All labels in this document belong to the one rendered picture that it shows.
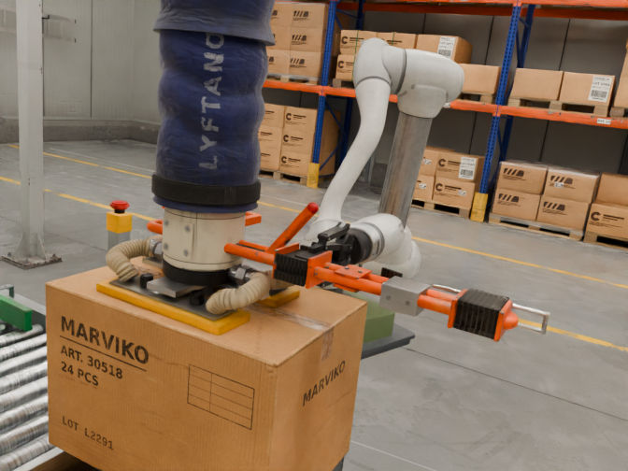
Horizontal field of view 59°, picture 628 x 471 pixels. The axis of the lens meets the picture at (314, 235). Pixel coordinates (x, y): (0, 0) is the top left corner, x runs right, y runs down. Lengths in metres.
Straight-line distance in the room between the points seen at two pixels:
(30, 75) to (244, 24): 3.60
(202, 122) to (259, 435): 0.58
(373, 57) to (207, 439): 1.09
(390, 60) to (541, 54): 7.87
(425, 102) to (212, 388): 1.02
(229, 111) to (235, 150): 0.08
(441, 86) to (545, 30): 7.85
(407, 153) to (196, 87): 0.83
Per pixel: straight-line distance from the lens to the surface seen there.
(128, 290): 1.23
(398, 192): 1.78
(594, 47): 9.41
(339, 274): 1.02
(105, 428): 1.35
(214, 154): 1.10
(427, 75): 1.68
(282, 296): 1.23
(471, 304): 0.94
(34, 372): 2.08
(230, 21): 1.09
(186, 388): 1.13
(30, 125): 4.63
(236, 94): 1.11
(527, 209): 8.12
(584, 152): 9.35
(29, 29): 4.62
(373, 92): 1.58
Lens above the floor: 1.52
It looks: 14 degrees down
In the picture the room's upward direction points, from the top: 6 degrees clockwise
